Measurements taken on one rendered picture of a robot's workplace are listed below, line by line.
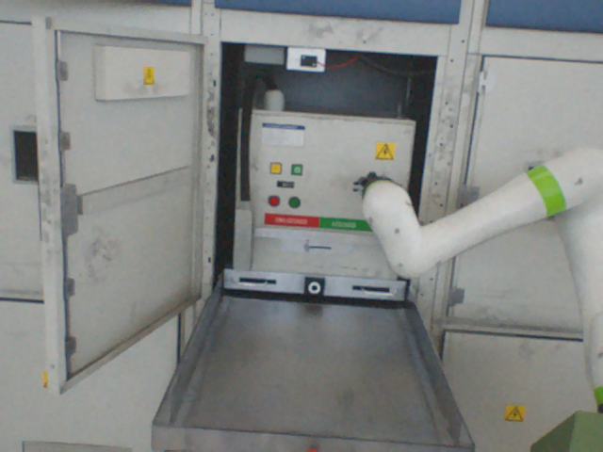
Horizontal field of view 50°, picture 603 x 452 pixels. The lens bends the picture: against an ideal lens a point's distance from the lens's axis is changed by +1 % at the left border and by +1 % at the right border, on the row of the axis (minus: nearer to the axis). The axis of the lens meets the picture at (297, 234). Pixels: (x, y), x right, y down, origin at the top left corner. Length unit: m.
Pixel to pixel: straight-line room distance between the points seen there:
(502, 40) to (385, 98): 0.83
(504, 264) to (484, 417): 0.49
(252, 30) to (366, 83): 0.87
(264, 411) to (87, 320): 0.45
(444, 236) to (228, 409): 0.60
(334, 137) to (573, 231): 0.67
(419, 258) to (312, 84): 1.24
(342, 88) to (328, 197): 0.79
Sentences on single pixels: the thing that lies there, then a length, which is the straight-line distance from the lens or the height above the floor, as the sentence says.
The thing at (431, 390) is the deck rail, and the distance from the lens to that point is 1.50.
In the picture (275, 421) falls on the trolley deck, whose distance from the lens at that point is 1.32.
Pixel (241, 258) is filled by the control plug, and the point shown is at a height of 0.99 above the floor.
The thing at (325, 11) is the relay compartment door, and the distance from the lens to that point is 1.75.
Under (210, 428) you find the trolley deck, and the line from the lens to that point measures 1.30.
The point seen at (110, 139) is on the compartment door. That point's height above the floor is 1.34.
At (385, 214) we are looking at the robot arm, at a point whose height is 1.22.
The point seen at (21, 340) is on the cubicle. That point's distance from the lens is 2.11.
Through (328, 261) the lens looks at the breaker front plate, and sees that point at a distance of 1.90.
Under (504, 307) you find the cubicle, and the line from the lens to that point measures 1.96.
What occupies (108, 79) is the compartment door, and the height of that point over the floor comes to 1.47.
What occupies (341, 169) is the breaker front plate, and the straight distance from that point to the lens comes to 1.83.
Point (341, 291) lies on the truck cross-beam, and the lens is 1.92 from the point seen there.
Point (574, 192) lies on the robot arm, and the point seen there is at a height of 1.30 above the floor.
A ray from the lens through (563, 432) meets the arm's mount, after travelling 1.23.
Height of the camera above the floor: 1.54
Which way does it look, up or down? 15 degrees down
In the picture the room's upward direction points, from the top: 4 degrees clockwise
